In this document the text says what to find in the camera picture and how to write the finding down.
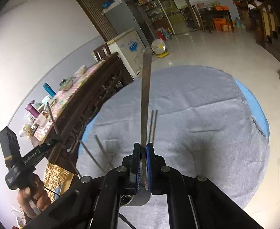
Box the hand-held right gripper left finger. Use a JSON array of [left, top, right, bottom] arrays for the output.
[[23, 143, 142, 229]]

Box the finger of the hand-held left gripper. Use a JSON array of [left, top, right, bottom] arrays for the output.
[[45, 134, 62, 149]]

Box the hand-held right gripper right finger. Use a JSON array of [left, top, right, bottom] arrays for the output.
[[146, 143, 264, 229]]

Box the thin metal chopstick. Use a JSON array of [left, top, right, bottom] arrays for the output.
[[47, 102, 59, 134], [78, 140, 106, 173]]

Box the perforated metal utensil holder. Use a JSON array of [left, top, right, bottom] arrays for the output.
[[119, 188, 152, 207]]

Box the long metal utensil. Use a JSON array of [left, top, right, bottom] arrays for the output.
[[140, 48, 153, 190]]

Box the person's left hand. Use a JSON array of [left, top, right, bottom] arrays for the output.
[[16, 175, 52, 219]]

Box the purple bottle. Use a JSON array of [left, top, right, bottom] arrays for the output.
[[26, 101, 39, 117]]

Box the golden woven cushion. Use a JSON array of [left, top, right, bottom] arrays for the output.
[[42, 162, 75, 203]]

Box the carved dark wooden bench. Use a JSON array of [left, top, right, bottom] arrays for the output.
[[31, 52, 136, 172]]

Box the blue bottle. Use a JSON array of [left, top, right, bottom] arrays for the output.
[[43, 83, 56, 95]]

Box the grey cloth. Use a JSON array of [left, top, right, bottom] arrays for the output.
[[76, 65, 271, 210]]

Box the pink patterned tablecloth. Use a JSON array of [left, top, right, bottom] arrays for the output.
[[33, 60, 106, 141]]

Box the white chest freezer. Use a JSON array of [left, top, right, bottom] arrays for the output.
[[106, 28, 146, 79]]

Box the round floor fan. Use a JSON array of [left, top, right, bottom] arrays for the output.
[[151, 39, 168, 58]]

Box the blue water jug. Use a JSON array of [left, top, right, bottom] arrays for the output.
[[161, 29, 174, 40]]

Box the brown door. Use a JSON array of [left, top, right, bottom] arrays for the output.
[[72, 0, 119, 43]]

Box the grey refrigerator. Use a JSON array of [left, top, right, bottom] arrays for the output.
[[101, 0, 156, 49]]

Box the shelf of packaged goods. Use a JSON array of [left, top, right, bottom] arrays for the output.
[[135, 0, 169, 29]]

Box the stack of orange boxes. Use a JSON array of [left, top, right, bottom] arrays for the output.
[[213, 18, 233, 32]]

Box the dark wooden table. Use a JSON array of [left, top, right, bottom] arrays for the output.
[[198, 5, 234, 32]]

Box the wooden stair railing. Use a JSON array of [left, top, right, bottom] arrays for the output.
[[250, 0, 280, 46]]

